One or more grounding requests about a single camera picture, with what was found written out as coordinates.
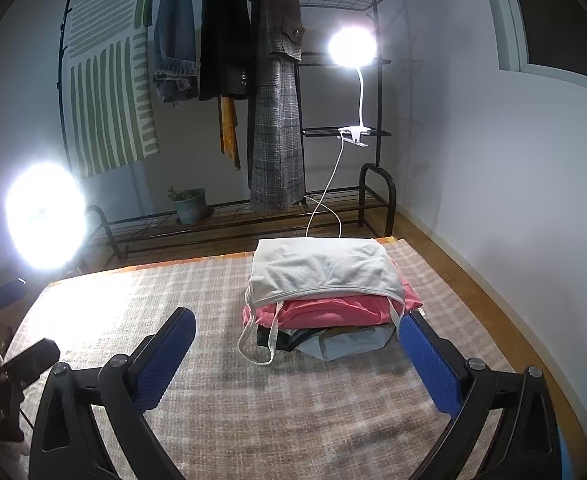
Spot potted plant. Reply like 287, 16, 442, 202
167, 185, 208, 225

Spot beige plaid blanket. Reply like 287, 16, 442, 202
3, 237, 574, 480

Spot window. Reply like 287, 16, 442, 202
478, 0, 587, 91

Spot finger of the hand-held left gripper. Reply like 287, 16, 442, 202
0, 339, 61, 387
0, 280, 29, 312

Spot black coat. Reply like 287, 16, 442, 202
198, 0, 251, 102

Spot hanging blue jeans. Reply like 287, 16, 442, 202
152, 0, 199, 106

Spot pink folded garment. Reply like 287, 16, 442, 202
242, 285, 424, 332

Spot black metal clothes rack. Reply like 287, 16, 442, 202
58, 0, 398, 261

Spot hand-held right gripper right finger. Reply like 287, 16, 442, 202
397, 310, 564, 480

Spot grey-blue folded garment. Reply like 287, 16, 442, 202
293, 327, 399, 363

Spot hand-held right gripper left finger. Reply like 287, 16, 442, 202
28, 306, 197, 480

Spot dark folded garment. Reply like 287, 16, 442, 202
256, 327, 374, 352

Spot green striped hanging cloth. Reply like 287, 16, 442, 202
60, 0, 160, 178

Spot white clip lamp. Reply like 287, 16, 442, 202
327, 26, 378, 148

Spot white lamp cable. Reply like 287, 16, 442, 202
306, 135, 347, 239

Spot ring light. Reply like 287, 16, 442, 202
6, 162, 88, 271

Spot orange scarf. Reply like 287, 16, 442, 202
218, 95, 241, 171

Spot grey plaid coat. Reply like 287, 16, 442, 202
247, 0, 307, 212

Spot white tank top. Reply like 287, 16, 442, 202
237, 237, 407, 366

